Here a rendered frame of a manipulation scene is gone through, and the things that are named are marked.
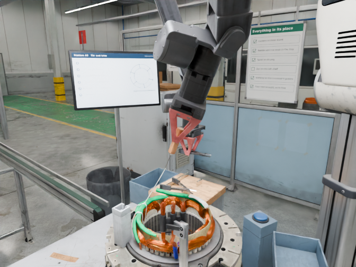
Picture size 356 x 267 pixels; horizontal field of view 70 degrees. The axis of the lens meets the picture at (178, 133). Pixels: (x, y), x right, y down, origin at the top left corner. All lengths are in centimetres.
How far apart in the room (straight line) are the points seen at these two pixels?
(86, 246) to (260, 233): 69
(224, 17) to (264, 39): 240
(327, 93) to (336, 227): 37
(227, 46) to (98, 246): 94
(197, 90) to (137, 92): 114
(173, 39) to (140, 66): 119
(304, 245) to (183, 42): 58
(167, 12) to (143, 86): 88
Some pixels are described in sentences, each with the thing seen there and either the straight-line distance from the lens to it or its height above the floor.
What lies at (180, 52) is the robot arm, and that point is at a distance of 46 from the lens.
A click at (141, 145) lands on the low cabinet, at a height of 51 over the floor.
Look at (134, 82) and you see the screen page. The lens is 162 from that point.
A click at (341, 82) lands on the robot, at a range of 74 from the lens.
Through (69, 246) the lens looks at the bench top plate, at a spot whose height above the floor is 78.
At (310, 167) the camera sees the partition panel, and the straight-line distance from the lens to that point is 287.
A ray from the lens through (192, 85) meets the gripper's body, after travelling 49.
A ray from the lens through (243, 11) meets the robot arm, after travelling 45.
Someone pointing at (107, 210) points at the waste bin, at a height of 31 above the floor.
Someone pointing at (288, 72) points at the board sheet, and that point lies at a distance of 273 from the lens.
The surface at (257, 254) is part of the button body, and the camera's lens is 87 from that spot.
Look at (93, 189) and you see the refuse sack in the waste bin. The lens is 226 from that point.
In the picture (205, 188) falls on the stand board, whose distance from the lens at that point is 92.
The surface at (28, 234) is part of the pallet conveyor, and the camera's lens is 271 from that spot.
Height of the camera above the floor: 148
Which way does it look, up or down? 15 degrees down
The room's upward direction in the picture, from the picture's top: straight up
